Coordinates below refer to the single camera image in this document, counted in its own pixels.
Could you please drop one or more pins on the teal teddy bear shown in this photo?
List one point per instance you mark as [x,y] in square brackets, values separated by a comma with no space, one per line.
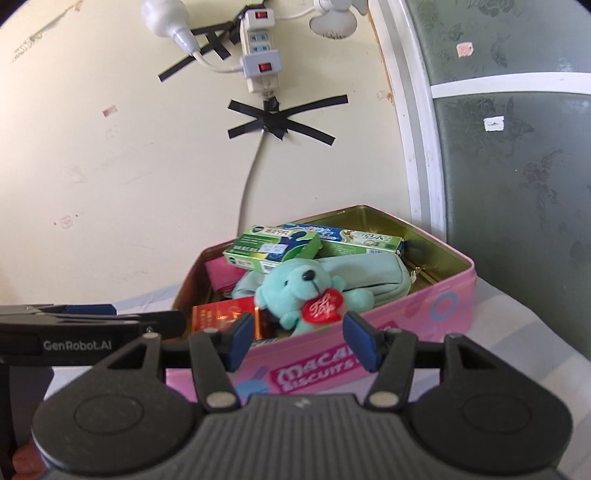
[291,286]

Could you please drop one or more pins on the green medicine box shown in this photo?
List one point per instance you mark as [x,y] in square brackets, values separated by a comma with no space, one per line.
[277,244]

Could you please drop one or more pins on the white window sticker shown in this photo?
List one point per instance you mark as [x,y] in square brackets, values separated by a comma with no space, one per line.
[492,123]

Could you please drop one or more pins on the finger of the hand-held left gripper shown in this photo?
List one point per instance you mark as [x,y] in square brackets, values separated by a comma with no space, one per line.
[87,310]
[171,323]

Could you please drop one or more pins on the magenta wallet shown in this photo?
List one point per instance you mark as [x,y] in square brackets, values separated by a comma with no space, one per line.
[221,272]

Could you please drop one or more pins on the small red box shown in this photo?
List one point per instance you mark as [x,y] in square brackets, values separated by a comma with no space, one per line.
[217,316]

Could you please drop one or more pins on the black tape cross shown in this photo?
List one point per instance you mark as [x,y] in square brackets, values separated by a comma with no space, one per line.
[277,120]

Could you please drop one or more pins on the blue green toothpaste box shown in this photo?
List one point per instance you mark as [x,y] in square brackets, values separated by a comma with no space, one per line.
[364,242]

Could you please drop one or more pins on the teal zip pouch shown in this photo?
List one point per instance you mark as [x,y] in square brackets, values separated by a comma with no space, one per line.
[369,277]

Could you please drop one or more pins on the white power strip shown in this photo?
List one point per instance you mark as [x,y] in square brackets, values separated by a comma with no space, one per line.
[261,46]

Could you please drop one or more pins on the white framed frosted window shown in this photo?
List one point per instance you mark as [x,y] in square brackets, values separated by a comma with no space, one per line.
[508,161]

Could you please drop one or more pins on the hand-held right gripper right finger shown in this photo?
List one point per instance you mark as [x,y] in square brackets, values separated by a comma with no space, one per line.
[362,341]

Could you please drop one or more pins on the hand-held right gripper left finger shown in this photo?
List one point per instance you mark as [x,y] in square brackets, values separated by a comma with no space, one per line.
[241,341]

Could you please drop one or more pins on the pink tin box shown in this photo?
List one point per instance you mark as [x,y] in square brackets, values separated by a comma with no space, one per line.
[415,314]

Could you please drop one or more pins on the white light bulb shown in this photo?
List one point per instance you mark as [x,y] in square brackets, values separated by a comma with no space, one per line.
[161,16]

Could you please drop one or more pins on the person's left hand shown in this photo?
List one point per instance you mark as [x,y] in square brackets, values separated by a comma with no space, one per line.
[27,466]

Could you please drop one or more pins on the pink window sticker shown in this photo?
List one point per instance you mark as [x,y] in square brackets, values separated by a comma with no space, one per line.
[465,50]

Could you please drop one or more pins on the small white fan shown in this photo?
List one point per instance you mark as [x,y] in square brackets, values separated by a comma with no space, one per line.
[337,21]

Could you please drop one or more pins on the striped bed sheet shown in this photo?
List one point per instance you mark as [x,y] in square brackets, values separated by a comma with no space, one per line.
[517,332]

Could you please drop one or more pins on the pink wall sticker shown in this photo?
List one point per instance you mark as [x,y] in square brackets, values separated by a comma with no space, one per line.
[110,110]

